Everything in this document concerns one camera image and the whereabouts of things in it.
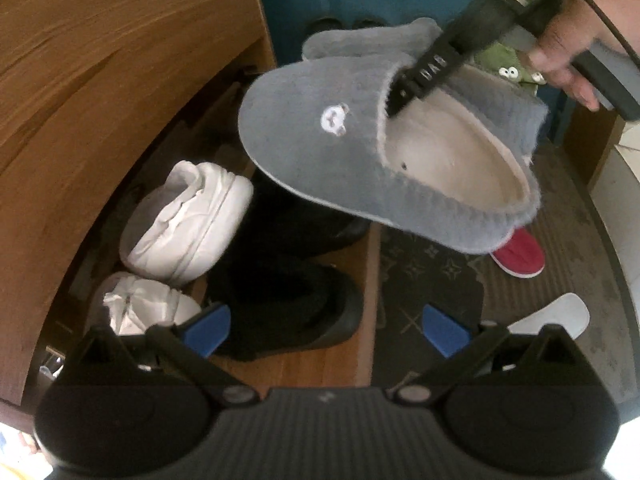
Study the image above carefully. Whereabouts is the green frog slipper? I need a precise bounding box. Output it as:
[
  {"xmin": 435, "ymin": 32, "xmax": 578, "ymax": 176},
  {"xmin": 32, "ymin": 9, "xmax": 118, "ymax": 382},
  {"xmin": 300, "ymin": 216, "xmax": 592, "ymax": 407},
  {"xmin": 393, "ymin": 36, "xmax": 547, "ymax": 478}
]
[{"xmin": 474, "ymin": 42, "xmax": 547, "ymax": 97}]

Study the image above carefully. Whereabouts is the pink padded slipper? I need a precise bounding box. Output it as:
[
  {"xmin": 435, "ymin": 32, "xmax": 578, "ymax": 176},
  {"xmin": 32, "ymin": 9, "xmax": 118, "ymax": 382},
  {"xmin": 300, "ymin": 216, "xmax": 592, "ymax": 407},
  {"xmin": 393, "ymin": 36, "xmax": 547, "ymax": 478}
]
[
  {"xmin": 120, "ymin": 161, "xmax": 255, "ymax": 288},
  {"xmin": 92, "ymin": 272, "xmax": 203, "ymax": 337}
]

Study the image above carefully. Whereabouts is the wooden shoe cabinet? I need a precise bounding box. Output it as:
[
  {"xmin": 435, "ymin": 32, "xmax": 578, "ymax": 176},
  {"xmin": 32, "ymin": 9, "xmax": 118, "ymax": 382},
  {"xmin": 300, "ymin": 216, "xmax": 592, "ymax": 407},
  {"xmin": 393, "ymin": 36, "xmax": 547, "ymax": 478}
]
[{"xmin": 0, "ymin": 0, "xmax": 383, "ymax": 408}]

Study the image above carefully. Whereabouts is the black furry figure-print slipper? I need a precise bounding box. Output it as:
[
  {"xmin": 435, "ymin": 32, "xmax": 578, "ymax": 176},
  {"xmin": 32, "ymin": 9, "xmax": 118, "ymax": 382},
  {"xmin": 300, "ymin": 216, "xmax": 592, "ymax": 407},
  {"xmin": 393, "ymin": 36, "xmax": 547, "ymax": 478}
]
[
  {"xmin": 220, "ymin": 167, "xmax": 372, "ymax": 263},
  {"xmin": 206, "ymin": 259, "xmax": 366, "ymax": 362}
]

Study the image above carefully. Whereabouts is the person's right hand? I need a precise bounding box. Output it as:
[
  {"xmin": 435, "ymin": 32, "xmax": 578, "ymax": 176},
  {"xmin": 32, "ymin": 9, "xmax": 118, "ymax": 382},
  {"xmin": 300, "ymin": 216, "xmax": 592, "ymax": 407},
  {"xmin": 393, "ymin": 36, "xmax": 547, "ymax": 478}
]
[{"xmin": 529, "ymin": 0, "xmax": 640, "ymax": 112}]

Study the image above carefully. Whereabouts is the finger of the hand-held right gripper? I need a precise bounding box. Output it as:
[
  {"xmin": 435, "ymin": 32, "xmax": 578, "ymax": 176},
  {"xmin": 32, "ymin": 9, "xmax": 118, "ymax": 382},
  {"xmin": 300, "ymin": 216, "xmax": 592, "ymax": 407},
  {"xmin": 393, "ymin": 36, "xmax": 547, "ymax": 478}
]
[{"xmin": 386, "ymin": 35, "xmax": 475, "ymax": 117}]

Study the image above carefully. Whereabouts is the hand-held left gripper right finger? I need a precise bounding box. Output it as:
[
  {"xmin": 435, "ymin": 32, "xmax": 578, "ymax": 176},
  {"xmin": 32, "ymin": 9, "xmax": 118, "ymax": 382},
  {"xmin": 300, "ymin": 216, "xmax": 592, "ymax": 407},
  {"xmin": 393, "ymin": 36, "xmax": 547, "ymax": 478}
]
[{"xmin": 392, "ymin": 302, "xmax": 581, "ymax": 407}]

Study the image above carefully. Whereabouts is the red cloth slipper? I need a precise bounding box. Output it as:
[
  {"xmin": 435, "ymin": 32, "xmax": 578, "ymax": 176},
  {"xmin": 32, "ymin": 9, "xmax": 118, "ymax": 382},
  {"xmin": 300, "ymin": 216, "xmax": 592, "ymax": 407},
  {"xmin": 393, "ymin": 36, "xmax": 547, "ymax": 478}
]
[
  {"xmin": 506, "ymin": 292, "xmax": 592, "ymax": 342},
  {"xmin": 489, "ymin": 226, "xmax": 547, "ymax": 279}
]

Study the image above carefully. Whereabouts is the grey knit slipper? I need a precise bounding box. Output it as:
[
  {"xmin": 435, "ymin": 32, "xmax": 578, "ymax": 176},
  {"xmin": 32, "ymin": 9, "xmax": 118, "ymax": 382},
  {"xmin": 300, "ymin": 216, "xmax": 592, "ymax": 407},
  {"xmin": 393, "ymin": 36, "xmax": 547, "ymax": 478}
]
[
  {"xmin": 239, "ymin": 52, "xmax": 551, "ymax": 255},
  {"xmin": 301, "ymin": 17, "xmax": 447, "ymax": 63}
]

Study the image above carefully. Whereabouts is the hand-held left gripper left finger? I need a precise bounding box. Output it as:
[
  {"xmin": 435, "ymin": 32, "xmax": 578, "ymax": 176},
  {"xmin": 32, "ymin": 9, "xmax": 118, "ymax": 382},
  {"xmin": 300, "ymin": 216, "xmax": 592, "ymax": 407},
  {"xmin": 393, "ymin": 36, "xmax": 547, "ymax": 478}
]
[{"xmin": 65, "ymin": 302, "xmax": 261, "ymax": 407}]

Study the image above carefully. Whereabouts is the wooden door frame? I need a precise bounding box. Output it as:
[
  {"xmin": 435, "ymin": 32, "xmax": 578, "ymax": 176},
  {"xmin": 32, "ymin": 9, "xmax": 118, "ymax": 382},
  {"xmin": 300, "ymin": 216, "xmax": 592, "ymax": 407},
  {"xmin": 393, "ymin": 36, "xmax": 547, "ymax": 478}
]
[{"xmin": 562, "ymin": 102, "xmax": 623, "ymax": 188}]

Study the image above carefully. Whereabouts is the brown patterned doormat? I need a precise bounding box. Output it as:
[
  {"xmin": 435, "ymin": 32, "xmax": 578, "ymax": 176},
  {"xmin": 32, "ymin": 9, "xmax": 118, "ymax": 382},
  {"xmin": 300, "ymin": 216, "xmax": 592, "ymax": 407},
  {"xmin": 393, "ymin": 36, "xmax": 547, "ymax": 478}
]
[{"xmin": 371, "ymin": 142, "xmax": 638, "ymax": 403}]

